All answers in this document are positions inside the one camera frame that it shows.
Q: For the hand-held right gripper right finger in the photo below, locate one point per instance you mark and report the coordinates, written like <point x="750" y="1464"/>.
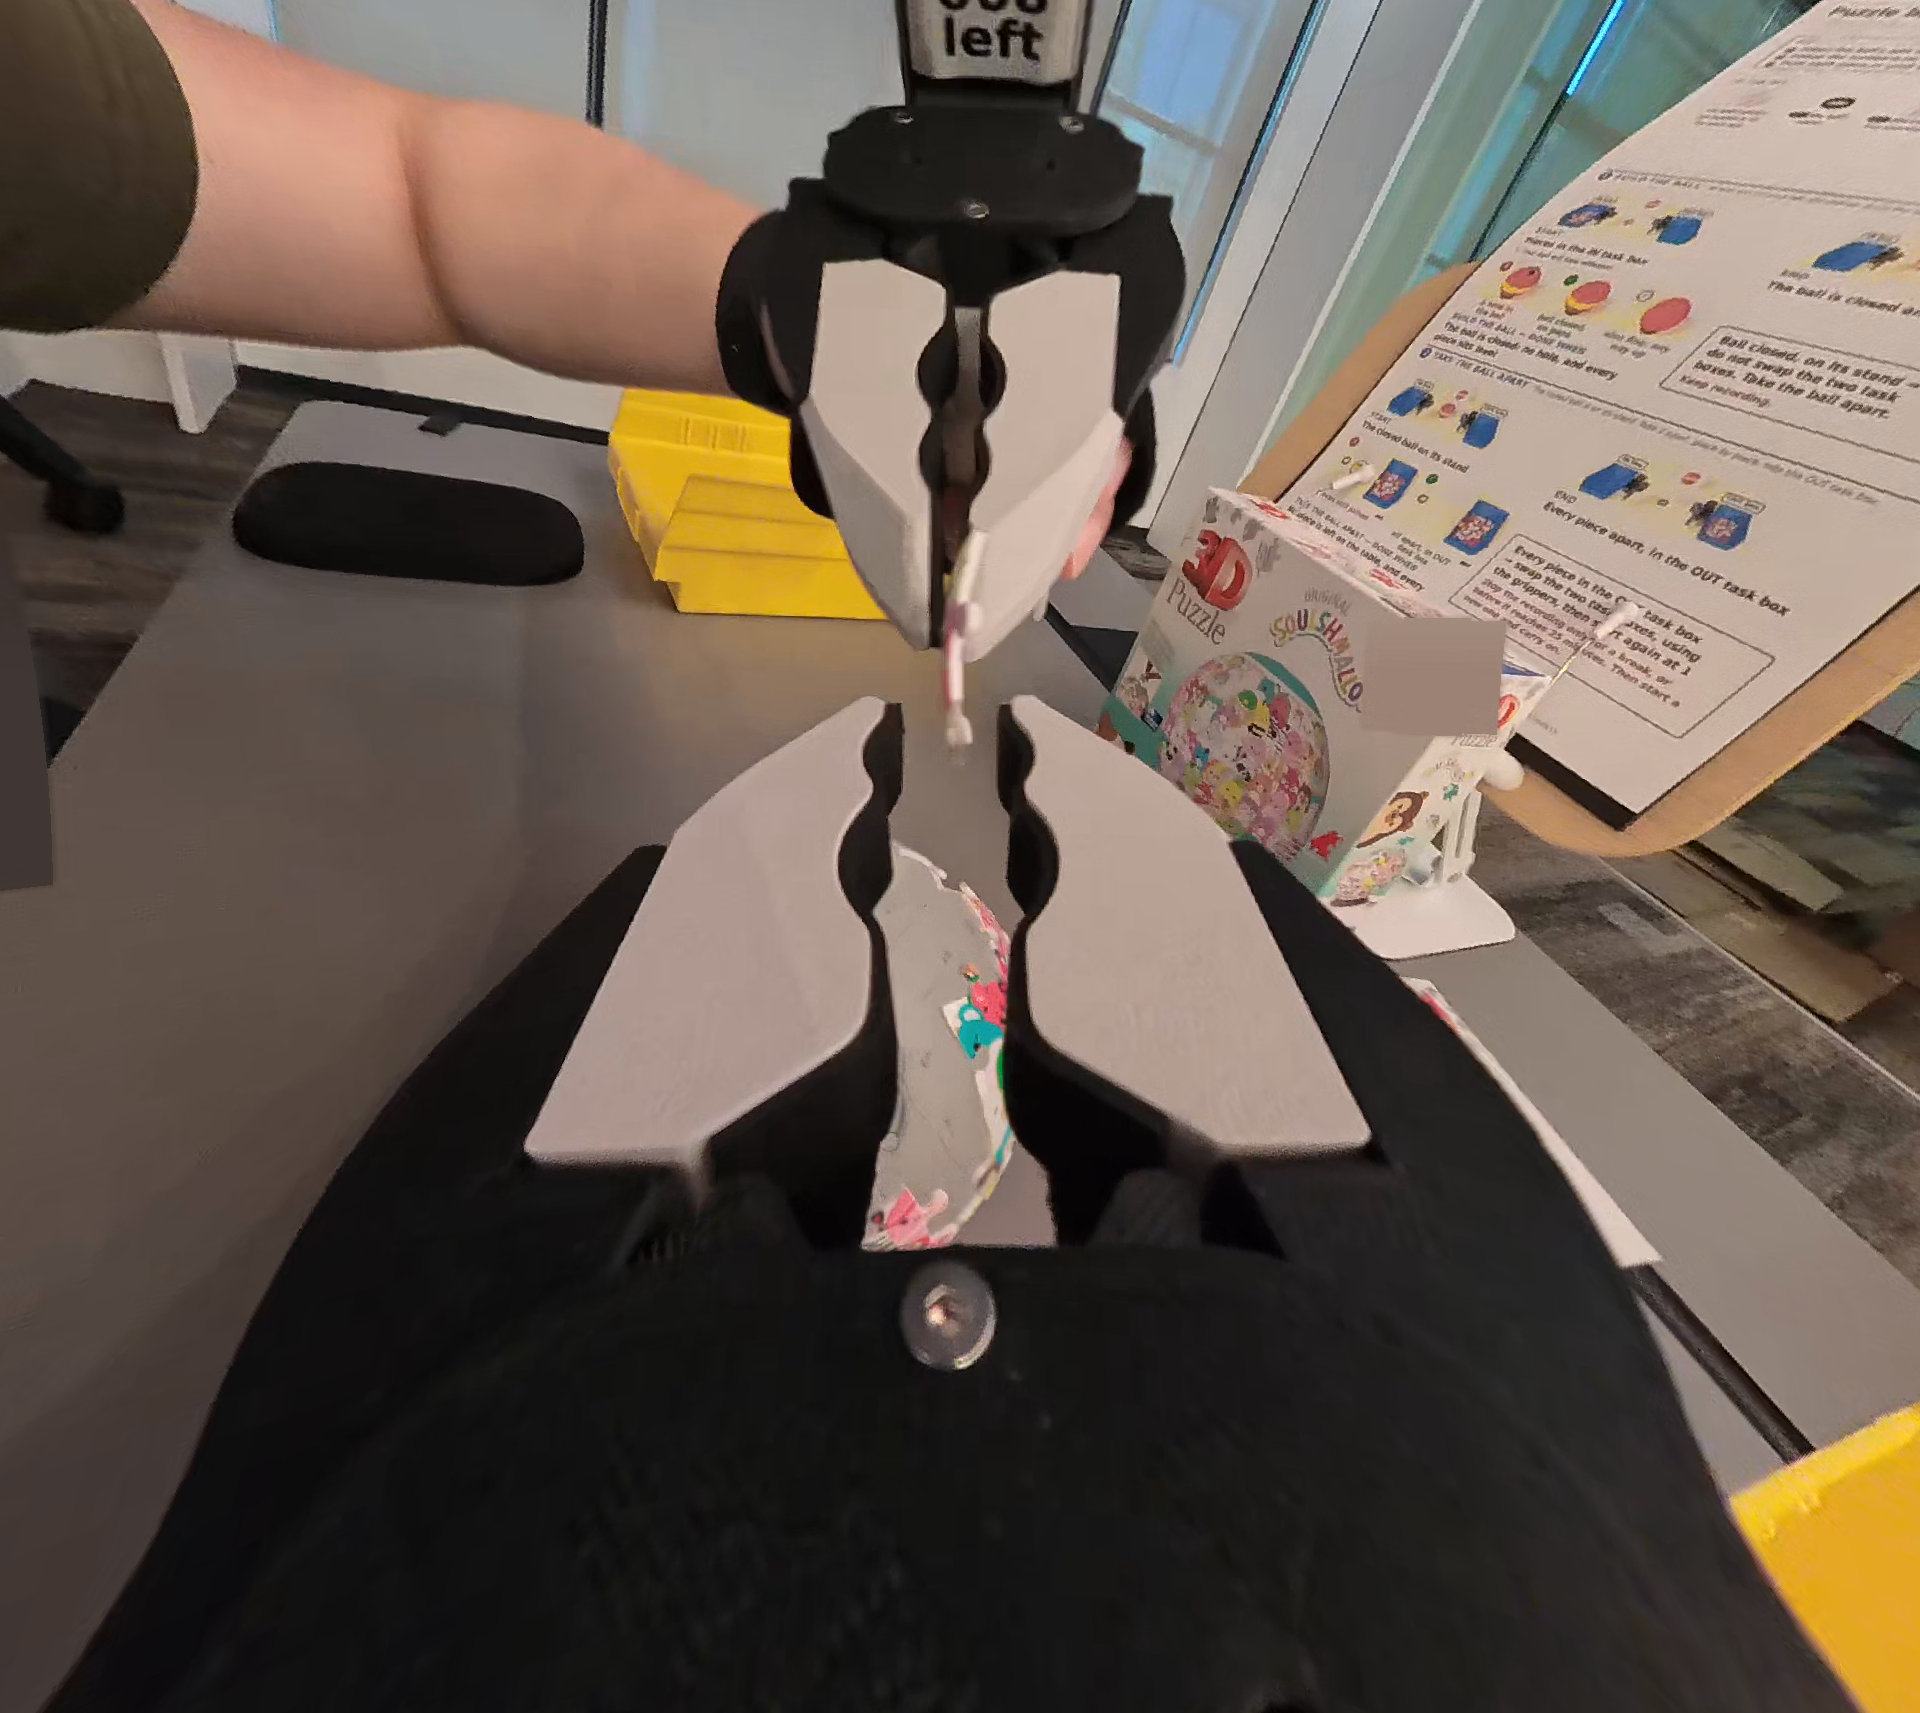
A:
<point x="1201" y="993"/>

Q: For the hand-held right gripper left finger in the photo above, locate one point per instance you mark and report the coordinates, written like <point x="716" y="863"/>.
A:
<point x="704" y="993"/>

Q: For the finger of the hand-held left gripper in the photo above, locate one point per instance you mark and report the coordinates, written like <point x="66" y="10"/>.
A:
<point x="870" y="423"/>
<point x="1058" y="423"/>

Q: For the yellow plastic bin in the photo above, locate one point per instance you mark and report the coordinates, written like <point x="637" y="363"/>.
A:
<point x="720" y="544"/>
<point x="1845" y="1564"/>

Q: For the colourful puzzle ball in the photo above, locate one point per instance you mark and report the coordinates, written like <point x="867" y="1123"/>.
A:
<point x="938" y="1070"/>

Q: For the colourful puzzle piece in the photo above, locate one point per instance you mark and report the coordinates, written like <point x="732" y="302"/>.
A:
<point x="956" y="680"/>

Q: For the person's left forearm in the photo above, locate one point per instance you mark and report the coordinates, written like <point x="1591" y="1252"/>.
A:
<point x="451" y="229"/>

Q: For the puzzle ball cardboard box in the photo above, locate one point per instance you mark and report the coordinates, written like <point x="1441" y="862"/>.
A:
<point x="1244" y="754"/>

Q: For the person's left hand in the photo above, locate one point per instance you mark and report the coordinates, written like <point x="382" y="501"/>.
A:
<point x="1101" y="529"/>

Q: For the white stand foot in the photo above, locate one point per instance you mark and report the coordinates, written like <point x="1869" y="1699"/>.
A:
<point x="1441" y="919"/>

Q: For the white instruction leaflet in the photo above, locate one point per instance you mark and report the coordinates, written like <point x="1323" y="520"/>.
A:
<point x="1613" y="1225"/>

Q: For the black textured wrist rest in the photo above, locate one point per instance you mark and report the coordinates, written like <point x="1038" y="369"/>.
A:
<point x="405" y="523"/>

